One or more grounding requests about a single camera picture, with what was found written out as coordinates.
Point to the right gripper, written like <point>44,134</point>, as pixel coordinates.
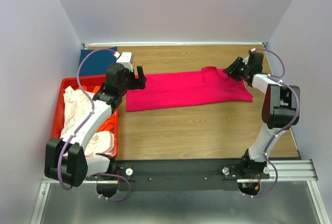
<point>231,71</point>

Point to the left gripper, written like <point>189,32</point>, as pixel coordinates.
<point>139,83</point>

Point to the magenta t shirt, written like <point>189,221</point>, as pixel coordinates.
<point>168,90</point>

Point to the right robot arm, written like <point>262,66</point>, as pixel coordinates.
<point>280,111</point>

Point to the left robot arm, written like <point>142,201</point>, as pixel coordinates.
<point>65,159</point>

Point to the folded blue t shirt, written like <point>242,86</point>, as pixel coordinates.
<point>98,62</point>

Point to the red plastic bin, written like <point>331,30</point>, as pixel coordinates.
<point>90,82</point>

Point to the orange t shirt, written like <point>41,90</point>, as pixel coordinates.
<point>84,105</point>

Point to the pale pink t shirt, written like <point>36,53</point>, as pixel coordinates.
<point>101,142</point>

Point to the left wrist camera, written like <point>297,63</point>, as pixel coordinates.
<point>125,58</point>

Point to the black mounting base plate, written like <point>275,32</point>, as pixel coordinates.
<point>181,175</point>

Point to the aluminium frame rail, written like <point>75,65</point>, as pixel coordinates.
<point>289,195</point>

